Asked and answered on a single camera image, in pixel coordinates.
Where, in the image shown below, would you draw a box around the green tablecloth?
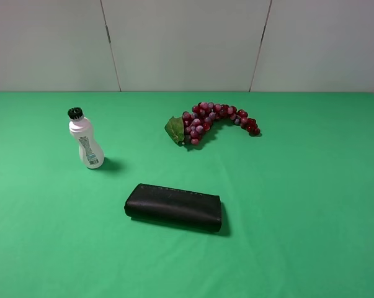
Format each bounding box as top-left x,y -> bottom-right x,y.
0,93 -> 374,297

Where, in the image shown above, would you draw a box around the black leather wallet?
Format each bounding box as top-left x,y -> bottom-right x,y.
124,183 -> 222,233

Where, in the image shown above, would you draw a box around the red artificial grape bunch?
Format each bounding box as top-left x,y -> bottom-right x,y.
164,102 -> 261,146

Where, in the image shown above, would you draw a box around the white bottle with black cap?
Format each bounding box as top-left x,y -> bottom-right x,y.
68,107 -> 104,169

